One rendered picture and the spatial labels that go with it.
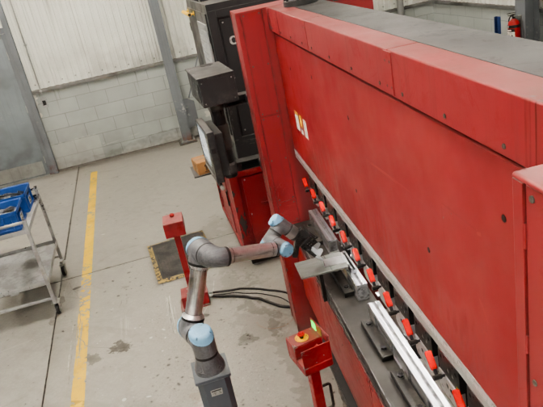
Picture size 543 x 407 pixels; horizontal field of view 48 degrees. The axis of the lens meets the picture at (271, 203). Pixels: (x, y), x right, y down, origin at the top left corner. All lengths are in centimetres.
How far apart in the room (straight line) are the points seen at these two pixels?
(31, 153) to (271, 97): 660
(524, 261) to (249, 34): 303
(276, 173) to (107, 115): 611
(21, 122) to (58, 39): 137
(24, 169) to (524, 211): 948
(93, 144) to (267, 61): 642
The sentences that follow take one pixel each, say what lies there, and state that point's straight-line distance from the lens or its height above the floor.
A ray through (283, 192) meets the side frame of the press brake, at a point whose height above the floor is 112.
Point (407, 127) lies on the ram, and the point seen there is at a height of 207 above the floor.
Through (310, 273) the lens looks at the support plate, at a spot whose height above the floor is 100.
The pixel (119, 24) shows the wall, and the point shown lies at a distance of 962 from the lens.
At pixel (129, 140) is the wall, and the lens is 992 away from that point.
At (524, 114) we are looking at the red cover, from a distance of 121.
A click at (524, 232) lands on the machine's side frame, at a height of 222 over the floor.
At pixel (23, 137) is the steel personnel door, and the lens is 995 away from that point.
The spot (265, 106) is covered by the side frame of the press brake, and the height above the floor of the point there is 172.
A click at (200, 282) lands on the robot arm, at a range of 302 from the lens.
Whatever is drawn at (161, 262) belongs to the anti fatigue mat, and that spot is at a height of 1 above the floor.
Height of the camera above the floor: 264
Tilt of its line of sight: 23 degrees down
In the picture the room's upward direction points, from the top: 11 degrees counter-clockwise
